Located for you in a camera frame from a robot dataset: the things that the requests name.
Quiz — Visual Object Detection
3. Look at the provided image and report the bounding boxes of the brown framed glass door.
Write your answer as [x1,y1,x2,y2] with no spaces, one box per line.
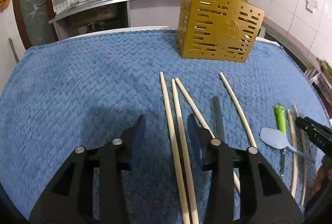
[13,0,58,49]

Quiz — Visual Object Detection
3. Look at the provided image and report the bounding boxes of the cream chopstick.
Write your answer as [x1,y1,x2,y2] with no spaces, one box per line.
[160,72,190,224]
[174,77,241,195]
[171,79,199,224]

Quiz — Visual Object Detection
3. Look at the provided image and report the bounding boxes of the yellow perforated utensil holder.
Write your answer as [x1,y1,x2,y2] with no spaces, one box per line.
[177,0,265,63]

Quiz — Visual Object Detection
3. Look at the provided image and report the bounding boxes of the wooden chopstick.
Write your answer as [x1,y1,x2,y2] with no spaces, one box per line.
[287,109,298,198]
[292,103,309,206]

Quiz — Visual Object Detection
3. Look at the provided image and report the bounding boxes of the white wall socket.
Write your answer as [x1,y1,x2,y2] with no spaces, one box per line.
[306,0,318,13]

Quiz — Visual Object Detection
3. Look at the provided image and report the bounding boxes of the dark grey handled utensil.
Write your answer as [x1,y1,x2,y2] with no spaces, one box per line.
[212,96,225,142]

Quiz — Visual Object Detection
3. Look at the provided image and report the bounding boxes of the steel sink basin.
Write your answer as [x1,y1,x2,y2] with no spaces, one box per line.
[57,0,110,14]

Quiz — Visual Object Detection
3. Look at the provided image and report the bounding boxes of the blue textured towel mat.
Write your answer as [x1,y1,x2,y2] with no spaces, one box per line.
[1,30,330,223]

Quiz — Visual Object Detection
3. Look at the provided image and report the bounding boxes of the cream chopstick isolated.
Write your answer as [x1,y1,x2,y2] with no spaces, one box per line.
[219,72,257,148]

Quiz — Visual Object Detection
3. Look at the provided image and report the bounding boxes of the green frog handled utensil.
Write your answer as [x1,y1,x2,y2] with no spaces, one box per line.
[274,105,286,178]

